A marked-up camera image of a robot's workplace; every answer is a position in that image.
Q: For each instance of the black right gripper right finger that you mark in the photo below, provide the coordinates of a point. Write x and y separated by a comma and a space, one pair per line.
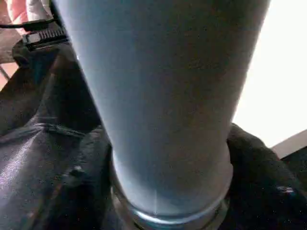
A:
263, 187

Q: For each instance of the black mat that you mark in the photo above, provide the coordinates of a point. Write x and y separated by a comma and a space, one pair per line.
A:
28, 155

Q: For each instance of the grey padded garment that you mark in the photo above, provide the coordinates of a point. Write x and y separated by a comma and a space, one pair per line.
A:
38, 7

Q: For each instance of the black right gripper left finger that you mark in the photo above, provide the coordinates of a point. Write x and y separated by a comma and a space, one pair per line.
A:
84, 187

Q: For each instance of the white plastic table leg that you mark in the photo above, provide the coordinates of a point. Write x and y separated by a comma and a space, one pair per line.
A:
168, 95

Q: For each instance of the pink padded jacket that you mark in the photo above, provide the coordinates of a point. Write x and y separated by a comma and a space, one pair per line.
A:
16, 12

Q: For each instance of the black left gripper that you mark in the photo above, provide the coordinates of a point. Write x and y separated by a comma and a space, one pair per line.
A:
45, 37

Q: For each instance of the dark chair with metal legs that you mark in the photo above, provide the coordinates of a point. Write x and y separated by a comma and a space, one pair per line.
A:
7, 45

